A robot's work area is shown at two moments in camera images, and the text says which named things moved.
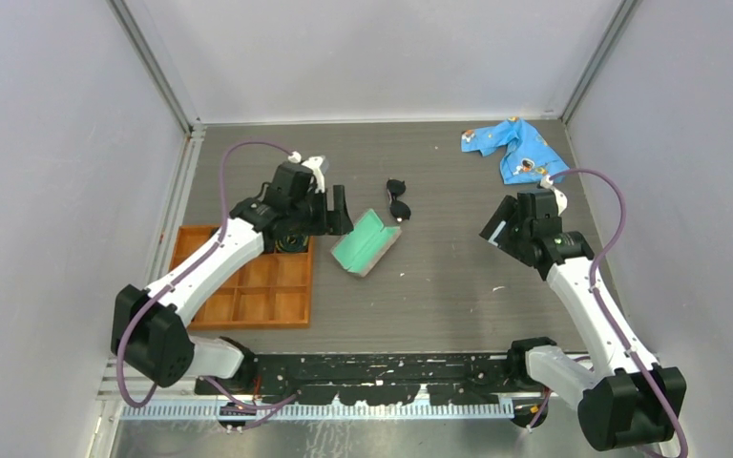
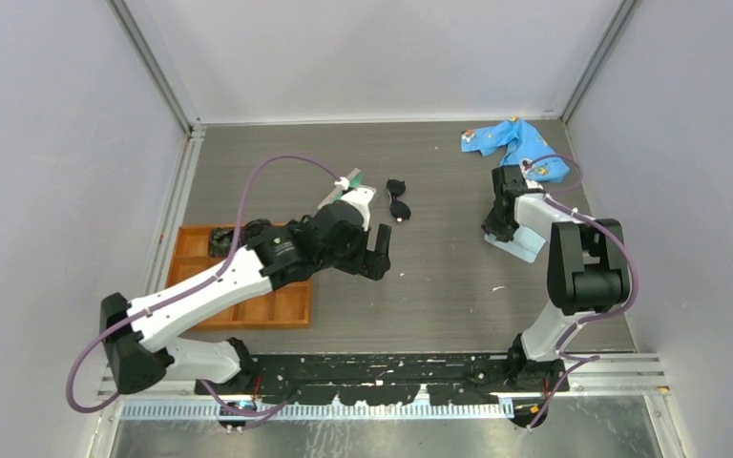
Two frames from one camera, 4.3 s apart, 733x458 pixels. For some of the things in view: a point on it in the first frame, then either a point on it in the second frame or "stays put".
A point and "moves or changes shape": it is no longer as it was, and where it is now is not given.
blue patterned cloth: (527, 156) stays put
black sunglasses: (399, 210) stays put
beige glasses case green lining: (366, 246) moves or changes shape
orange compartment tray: (277, 291) stays put
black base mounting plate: (369, 379) stays put
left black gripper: (340, 223) to (370, 263)
